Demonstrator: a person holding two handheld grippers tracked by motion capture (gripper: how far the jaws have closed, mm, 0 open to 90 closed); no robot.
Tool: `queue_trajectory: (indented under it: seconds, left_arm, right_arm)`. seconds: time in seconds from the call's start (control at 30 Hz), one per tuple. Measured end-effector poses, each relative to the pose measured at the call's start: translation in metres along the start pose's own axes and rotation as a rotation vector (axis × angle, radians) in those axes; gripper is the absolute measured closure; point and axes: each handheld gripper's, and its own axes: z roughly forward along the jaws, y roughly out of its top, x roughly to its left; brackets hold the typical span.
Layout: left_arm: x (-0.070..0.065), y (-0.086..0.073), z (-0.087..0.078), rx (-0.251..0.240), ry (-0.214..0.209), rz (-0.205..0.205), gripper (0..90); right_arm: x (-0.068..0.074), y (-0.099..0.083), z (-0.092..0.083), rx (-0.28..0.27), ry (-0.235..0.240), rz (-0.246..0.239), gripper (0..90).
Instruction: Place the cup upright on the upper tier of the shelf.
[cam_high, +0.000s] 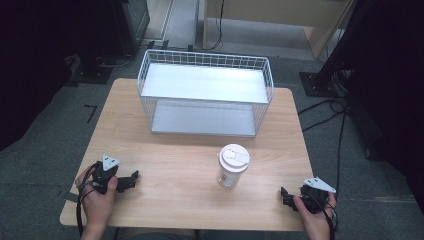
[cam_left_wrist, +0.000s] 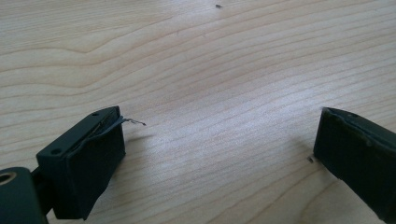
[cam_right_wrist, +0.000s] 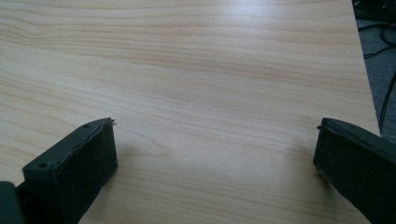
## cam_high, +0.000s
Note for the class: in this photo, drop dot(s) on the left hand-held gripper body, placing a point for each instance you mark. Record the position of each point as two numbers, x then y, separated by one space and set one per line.
104 175

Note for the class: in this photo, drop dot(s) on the black stand with base plate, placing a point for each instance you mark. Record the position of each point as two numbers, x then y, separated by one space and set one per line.
93 71

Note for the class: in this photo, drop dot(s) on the black metal stand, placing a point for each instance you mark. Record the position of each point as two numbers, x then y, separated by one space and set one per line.
328 63

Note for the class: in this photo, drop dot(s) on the person's left hand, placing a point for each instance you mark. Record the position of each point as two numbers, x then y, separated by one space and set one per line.
97 204

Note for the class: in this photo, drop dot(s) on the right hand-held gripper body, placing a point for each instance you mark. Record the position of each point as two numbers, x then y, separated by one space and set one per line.
315 197

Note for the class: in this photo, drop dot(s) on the dark cabinet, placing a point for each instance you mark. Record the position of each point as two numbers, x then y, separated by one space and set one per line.
133 23

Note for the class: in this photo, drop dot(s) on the person's right hand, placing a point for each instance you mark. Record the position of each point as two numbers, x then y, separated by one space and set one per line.
314 221

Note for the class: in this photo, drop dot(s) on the white lidded paper cup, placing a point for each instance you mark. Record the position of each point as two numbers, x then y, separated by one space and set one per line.
231 166

